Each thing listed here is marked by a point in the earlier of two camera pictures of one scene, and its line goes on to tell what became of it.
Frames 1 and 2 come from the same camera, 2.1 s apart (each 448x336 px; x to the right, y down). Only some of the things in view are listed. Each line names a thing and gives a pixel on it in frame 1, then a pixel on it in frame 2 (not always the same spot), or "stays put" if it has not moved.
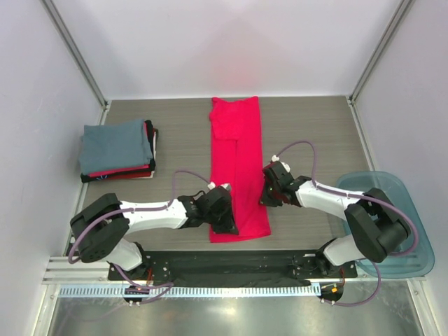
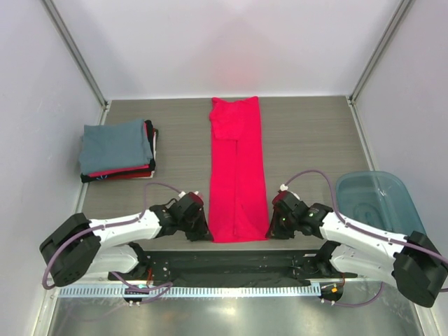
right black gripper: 265,199 to 275,232
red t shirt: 236,161 stays put
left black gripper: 229,226 to 202,232
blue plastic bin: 390,187 stays put
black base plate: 230,265 stays put
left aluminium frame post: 78,57 stays put
